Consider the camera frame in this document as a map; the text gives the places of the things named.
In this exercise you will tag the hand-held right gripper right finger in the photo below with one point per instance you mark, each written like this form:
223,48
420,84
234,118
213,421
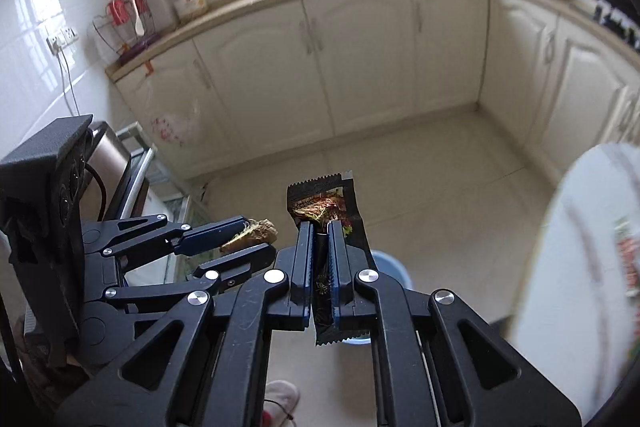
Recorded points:
335,267

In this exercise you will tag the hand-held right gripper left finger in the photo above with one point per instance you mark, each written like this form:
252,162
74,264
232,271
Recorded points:
302,257

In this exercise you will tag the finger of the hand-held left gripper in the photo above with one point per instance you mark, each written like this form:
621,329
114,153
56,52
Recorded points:
235,264
210,234

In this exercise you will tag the yellow brown wrapper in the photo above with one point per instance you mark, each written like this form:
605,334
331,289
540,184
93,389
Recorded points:
257,232

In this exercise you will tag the dark snack wrapper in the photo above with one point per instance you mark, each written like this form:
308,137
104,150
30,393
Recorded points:
320,207

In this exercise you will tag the blue plastic bucket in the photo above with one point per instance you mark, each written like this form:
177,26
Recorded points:
392,269

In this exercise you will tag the silver toaster oven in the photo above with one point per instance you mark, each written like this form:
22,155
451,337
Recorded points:
107,162

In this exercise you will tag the metal shelf rack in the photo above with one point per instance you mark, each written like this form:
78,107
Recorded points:
150,177

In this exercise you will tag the clear printed plastic bag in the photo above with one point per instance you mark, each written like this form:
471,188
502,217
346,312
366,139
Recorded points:
172,127

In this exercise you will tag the person's slipper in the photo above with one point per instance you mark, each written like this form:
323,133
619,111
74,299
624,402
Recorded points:
282,399

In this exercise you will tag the cream kitchen cabinets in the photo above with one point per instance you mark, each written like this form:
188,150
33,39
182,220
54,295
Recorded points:
370,57

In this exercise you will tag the white round table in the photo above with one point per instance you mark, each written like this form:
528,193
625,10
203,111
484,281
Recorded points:
560,257

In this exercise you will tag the clear storage jar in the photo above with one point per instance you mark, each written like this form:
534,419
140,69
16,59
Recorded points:
190,2

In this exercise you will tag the red snack packet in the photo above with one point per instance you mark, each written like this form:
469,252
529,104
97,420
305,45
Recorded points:
627,257

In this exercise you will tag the gas stove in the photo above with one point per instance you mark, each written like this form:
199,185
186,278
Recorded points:
617,24

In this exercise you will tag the wall power outlet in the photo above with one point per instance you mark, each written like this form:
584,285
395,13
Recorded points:
62,38

